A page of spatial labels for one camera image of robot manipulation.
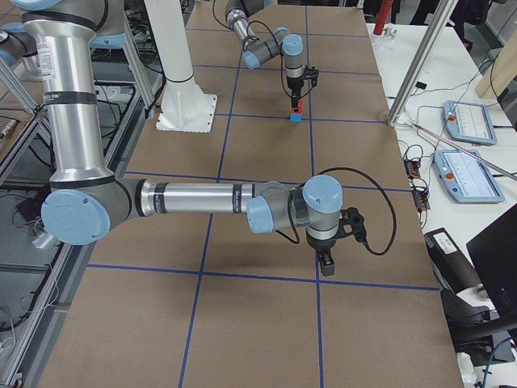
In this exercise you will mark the wooden board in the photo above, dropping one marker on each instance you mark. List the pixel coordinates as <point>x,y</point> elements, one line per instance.
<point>500,73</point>

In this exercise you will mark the brown paper table cover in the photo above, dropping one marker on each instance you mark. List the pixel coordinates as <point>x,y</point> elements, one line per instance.
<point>197,300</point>

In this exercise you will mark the red cube block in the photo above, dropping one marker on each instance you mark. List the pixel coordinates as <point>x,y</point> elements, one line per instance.
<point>298,110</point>

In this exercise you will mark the aluminium frame post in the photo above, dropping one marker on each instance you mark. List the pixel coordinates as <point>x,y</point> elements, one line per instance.
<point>441,16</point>

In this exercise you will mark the white power strip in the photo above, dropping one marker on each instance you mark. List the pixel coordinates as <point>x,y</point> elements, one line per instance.
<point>42,239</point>

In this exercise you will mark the lower teach pendant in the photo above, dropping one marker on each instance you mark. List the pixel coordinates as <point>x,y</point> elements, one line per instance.
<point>466,180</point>

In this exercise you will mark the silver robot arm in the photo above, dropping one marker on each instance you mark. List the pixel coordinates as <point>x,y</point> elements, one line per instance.
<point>257,52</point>
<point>87,200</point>

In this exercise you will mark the orange electronics board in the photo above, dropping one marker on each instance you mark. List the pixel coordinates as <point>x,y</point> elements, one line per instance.
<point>412,169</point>

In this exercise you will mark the red cylinder bottle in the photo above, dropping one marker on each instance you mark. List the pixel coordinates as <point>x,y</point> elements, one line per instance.
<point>385,8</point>

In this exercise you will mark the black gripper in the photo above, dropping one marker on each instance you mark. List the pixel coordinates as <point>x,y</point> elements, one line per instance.
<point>321,245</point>
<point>293,85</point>

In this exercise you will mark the white camera mast with base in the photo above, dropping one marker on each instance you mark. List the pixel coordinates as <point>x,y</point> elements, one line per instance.
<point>185,107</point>

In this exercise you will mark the teach pendant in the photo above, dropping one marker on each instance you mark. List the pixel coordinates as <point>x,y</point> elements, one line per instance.
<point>466,180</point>
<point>469,122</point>

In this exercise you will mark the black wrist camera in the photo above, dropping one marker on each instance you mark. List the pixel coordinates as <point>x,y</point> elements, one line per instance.
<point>311,75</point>
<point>351,223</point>

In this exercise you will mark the blue cube block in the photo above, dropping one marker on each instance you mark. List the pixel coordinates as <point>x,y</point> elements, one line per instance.
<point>295,117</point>

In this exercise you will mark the black box with label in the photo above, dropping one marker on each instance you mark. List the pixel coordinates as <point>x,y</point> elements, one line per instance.
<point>454,268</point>

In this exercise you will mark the black monitor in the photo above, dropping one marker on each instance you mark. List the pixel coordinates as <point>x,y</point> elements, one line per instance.
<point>493,252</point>

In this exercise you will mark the upper teach pendant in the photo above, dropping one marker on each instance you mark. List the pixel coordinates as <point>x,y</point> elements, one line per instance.
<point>469,122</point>

